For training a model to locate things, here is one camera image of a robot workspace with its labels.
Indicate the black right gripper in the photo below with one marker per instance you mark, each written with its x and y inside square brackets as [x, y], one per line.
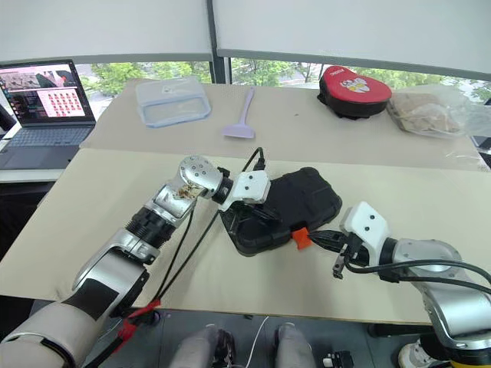
[351, 247]

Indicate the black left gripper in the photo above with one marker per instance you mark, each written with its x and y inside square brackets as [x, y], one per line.
[252, 209]

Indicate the black plastic tool case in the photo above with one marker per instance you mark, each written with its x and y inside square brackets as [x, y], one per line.
[303, 195]

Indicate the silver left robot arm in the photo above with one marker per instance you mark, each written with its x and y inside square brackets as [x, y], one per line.
[115, 260]

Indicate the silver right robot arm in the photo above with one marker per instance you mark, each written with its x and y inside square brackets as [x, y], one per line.
[433, 253]

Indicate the lavender plastic spatula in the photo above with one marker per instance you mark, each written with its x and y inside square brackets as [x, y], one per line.
[239, 131]

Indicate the grey rounded leg shape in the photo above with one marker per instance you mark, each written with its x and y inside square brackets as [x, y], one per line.
[195, 347]
[293, 347]

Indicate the black white floor device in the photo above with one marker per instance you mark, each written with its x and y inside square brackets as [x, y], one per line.
[339, 360]

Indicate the white shoe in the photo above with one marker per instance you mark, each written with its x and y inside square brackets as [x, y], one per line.
[416, 354]

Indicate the clear blue-rimmed plastic container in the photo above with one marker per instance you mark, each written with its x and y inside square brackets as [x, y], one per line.
[174, 111]

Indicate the beige folded cloth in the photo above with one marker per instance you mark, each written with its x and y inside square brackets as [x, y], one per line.
[418, 113]

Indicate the red and black bag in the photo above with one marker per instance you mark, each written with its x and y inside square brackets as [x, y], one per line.
[353, 86]

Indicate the clear plastic bag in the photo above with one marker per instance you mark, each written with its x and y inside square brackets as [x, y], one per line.
[472, 113]

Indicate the white roller blind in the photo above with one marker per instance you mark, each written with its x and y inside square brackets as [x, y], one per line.
[353, 27]
[99, 27]

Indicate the open grey laptop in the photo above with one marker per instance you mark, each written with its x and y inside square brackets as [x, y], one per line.
[46, 142]

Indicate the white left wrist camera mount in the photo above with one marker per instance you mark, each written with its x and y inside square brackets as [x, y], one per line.
[249, 188]

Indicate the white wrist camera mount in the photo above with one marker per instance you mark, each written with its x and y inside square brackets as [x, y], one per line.
[249, 188]
[364, 222]

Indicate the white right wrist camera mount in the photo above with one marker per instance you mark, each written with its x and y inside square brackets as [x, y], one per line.
[364, 222]

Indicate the dark window frame pillar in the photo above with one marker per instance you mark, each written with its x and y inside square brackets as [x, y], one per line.
[219, 38]

